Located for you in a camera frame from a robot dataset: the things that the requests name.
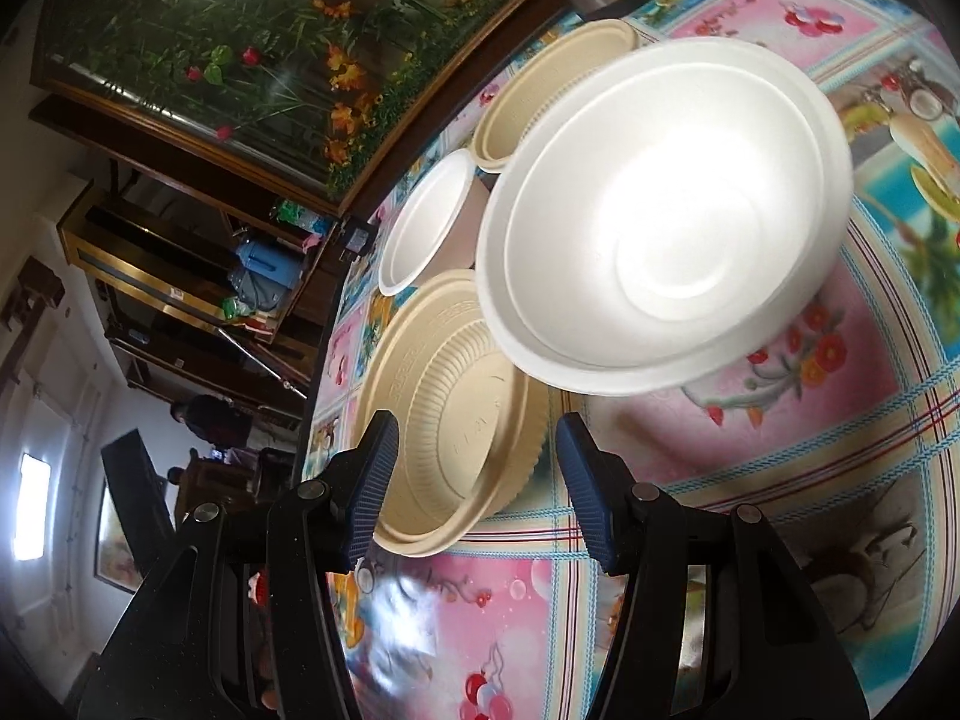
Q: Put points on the colourful fruit-print tablecloth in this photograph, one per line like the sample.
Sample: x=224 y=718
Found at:
x=844 y=430

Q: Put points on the blue plastic jug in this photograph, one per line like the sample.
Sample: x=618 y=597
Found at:
x=270 y=263

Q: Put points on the small black box device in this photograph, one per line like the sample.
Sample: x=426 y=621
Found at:
x=357 y=237

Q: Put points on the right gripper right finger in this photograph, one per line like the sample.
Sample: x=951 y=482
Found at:
x=768 y=648

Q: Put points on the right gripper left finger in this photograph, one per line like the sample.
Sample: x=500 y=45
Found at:
x=232 y=602

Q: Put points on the beige plastic plate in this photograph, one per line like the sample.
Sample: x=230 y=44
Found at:
x=541 y=82

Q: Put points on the flower painting wall panel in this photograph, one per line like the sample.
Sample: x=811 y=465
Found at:
x=313 y=99

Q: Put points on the beige plastic bowl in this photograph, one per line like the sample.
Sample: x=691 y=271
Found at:
x=470 y=425

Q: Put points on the wooden shelf unit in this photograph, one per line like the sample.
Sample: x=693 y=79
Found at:
x=156 y=229

